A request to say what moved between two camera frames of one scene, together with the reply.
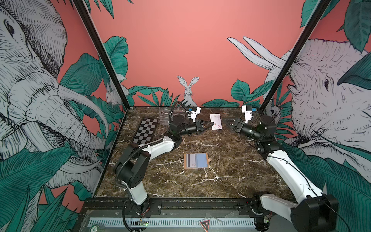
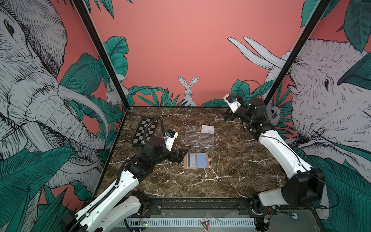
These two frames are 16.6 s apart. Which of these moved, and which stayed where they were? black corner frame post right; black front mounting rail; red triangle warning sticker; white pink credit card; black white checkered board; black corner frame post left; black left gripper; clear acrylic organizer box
Moved: clear acrylic organizer box; black left gripper; white pink credit card
Stayed: black front mounting rail; black corner frame post right; red triangle warning sticker; black corner frame post left; black white checkered board
